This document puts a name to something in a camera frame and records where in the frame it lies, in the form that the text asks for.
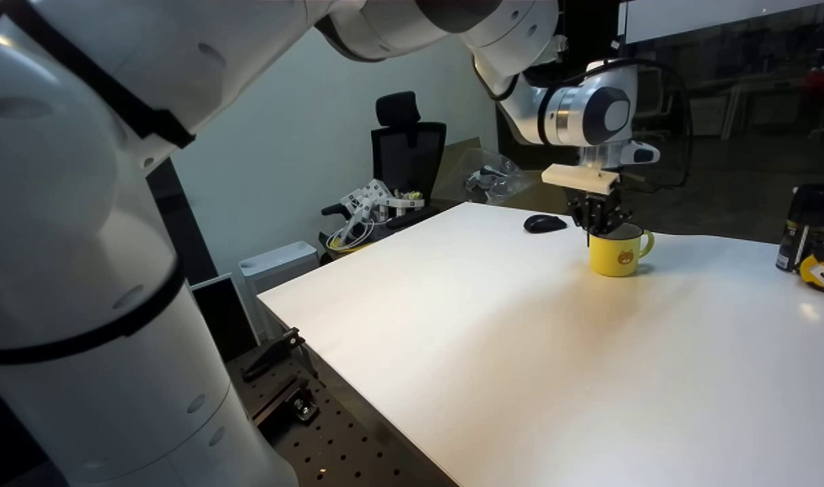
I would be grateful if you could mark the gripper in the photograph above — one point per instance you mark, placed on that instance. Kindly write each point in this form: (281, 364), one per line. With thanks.
(591, 197)

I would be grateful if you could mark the yellow mug with bear print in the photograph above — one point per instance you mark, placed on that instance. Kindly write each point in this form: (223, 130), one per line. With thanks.
(615, 258)

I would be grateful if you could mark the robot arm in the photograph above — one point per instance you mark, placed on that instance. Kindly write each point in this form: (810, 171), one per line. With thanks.
(80, 223)

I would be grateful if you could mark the black computer mouse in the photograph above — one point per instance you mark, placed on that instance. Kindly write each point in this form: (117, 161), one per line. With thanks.
(544, 223)

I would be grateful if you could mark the clear plastic bag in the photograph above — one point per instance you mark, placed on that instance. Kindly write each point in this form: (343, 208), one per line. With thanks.
(496, 177)

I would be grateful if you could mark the cardboard box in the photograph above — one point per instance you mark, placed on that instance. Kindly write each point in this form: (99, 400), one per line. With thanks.
(456, 169)

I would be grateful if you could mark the black office chair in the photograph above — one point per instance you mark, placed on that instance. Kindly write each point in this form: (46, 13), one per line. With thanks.
(408, 152)

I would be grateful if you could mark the black spray can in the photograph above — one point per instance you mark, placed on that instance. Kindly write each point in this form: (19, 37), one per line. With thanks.
(808, 223)

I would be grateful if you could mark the white board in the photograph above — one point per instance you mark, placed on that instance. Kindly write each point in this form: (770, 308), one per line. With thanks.
(710, 17)

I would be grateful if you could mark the white box appliance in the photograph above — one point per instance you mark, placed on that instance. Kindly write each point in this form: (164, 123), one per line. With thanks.
(277, 270)

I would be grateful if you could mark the black clamp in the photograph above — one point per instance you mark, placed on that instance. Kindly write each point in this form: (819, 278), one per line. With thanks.
(277, 379)

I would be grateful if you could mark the black flat panel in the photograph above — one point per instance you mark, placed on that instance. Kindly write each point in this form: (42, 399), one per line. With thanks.
(224, 318)

